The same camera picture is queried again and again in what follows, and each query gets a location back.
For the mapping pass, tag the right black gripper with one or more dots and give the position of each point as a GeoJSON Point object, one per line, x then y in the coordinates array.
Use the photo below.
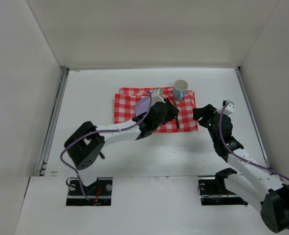
{"type": "Point", "coordinates": [206, 112]}

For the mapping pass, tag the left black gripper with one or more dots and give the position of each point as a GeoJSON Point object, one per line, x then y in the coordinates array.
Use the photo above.
{"type": "Point", "coordinates": [168, 111]}

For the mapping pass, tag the gold knife dark handle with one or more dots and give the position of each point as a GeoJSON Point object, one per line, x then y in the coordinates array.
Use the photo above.
{"type": "Point", "coordinates": [175, 112]}

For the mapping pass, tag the light blue mug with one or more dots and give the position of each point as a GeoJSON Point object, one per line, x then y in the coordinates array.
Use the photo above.
{"type": "Point", "coordinates": [180, 89]}

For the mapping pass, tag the purple plastic plate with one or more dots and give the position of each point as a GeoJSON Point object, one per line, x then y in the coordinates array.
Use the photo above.
{"type": "Point", "coordinates": [142, 106]}

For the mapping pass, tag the red white checkered cloth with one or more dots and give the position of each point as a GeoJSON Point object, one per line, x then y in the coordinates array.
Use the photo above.
{"type": "Point", "coordinates": [126, 99]}

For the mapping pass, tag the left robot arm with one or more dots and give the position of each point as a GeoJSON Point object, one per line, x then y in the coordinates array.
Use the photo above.
{"type": "Point", "coordinates": [84, 146]}

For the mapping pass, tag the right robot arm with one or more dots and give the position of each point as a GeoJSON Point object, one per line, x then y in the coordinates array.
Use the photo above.
{"type": "Point", "coordinates": [259, 186]}

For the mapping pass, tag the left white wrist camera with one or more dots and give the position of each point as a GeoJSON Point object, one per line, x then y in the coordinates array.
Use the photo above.
{"type": "Point", "coordinates": [156, 96]}

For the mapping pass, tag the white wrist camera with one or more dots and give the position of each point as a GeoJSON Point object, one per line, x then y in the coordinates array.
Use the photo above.
{"type": "Point", "coordinates": [156, 96]}
{"type": "Point", "coordinates": [228, 107]}

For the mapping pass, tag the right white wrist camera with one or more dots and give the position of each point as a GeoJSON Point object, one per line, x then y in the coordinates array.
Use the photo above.
{"type": "Point", "coordinates": [228, 107]}

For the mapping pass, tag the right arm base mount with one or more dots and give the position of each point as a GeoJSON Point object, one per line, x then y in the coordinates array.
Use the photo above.
{"type": "Point", "coordinates": [212, 190]}

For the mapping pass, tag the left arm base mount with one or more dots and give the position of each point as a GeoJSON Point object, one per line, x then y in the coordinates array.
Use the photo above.
{"type": "Point", "coordinates": [98, 193]}

